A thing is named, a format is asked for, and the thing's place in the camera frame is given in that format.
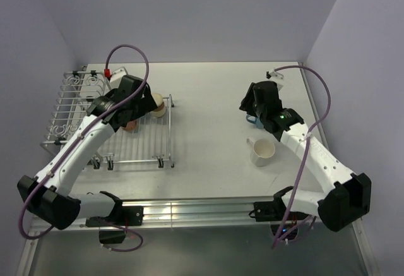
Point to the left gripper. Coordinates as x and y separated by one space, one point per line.
146 104

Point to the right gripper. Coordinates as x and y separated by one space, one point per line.
247 103

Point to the steel cup brown base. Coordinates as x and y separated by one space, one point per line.
158 107

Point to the blue mug with handle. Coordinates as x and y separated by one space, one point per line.
255 121

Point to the pink mug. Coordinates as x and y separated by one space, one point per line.
131 125

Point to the white mug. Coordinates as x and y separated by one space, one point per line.
262 151

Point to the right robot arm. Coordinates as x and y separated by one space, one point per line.
345 196

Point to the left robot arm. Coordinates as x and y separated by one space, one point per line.
47 194

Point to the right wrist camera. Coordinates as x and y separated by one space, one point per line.
276 78

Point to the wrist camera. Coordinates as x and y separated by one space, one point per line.
115 77
276 78

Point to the metal wire dish rack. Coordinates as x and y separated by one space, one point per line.
147 140

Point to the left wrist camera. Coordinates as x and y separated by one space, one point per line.
115 77

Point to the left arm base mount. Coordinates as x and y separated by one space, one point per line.
114 220

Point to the aluminium rail frame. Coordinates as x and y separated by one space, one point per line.
196 214

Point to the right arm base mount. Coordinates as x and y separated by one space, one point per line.
273 211

